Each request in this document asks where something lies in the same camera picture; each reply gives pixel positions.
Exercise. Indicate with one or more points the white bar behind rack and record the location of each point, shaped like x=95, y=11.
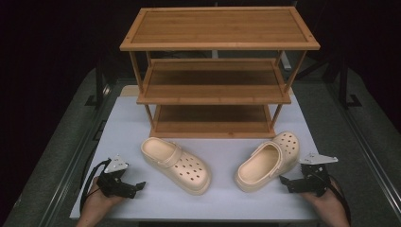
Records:
x=285, y=60

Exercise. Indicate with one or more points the person's left hand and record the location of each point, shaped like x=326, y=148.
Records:
x=99, y=205

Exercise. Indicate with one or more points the wooden three-tier shoe rack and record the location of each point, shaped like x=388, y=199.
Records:
x=217, y=30

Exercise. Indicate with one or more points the black metal stand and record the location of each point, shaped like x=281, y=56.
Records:
x=344, y=85
x=99, y=82

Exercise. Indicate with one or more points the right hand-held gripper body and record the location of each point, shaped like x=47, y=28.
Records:
x=313, y=181

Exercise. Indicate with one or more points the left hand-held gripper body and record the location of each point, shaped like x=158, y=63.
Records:
x=113, y=184

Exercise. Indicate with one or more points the light wooden board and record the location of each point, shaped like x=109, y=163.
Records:
x=129, y=90

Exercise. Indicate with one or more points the beige perforated clog shoe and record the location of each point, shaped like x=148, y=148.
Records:
x=186, y=171
x=261, y=167

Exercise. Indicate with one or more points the person's right hand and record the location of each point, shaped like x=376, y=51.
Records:
x=324, y=203

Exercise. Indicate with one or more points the grey metal floor rail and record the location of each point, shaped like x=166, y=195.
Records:
x=369, y=151
x=67, y=176

